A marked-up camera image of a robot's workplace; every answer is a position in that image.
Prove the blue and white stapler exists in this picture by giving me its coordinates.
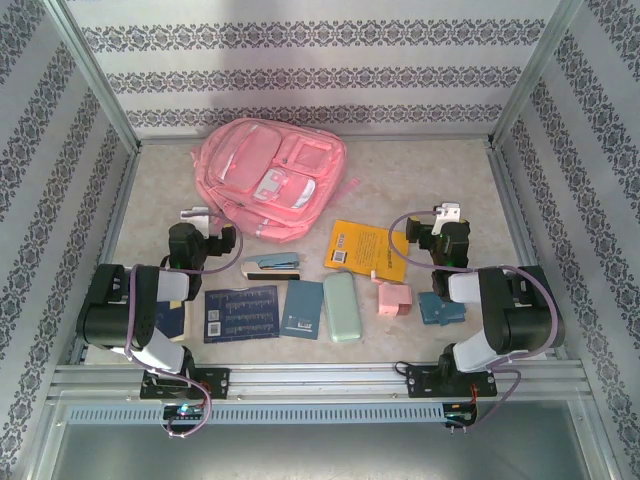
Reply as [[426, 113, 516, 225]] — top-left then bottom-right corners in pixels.
[[240, 251, 302, 281]]

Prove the yellow paperback book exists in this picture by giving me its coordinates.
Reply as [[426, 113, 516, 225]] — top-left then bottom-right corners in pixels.
[[323, 219, 409, 284]]

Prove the pink pencil sharpener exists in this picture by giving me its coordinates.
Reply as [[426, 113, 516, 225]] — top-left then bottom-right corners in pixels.
[[370, 269, 414, 317]]

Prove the blue snap wallet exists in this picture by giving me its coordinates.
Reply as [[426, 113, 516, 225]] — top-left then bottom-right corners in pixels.
[[417, 291, 467, 327]]

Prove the pink backpack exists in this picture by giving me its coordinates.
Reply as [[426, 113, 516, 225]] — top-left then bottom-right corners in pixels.
[[191, 121, 362, 240]]

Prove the thin navy booklet with barcodes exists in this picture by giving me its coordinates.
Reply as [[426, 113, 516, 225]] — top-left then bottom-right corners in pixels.
[[203, 285, 280, 344]]

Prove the thick navy book cream label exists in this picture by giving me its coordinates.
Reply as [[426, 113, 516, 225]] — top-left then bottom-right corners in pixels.
[[154, 298, 194, 344]]

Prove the small teal notebook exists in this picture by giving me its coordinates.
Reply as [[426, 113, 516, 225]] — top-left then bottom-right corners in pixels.
[[279, 279, 326, 341]]

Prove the mint green pencil case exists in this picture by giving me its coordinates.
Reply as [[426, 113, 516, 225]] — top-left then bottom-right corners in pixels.
[[322, 272, 363, 344]]

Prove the grey sheet metal shelf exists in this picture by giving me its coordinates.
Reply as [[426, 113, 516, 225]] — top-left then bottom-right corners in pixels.
[[29, 399, 616, 480]]

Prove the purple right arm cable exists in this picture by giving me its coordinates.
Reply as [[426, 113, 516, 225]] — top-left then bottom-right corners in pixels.
[[388, 212, 566, 431]]

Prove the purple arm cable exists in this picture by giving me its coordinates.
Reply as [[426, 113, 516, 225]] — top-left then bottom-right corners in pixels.
[[123, 212, 246, 440], [388, 212, 566, 431]]

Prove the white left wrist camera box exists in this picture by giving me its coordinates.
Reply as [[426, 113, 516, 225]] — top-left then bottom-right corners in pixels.
[[179, 206, 211, 240]]

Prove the aluminium side rail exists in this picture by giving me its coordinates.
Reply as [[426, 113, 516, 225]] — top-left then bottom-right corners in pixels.
[[487, 144, 571, 364], [67, 144, 142, 369]]

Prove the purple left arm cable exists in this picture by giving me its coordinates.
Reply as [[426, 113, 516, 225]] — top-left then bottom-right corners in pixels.
[[123, 212, 246, 440]]

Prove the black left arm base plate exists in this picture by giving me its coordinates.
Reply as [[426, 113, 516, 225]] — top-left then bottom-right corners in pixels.
[[139, 367, 232, 401]]

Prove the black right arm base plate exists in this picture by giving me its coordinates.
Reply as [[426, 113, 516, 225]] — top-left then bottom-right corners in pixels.
[[405, 364, 497, 400]]

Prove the aluminium mounting rail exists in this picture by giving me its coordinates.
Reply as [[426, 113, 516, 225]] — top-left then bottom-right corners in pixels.
[[47, 363, 586, 401]]

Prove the aluminium frame post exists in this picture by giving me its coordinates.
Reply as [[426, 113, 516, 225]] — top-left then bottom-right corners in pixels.
[[487, 0, 584, 150], [43, 0, 142, 151]]

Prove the grey slotted cable duct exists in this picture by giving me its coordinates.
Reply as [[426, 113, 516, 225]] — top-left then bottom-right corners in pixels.
[[64, 402, 446, 426]]

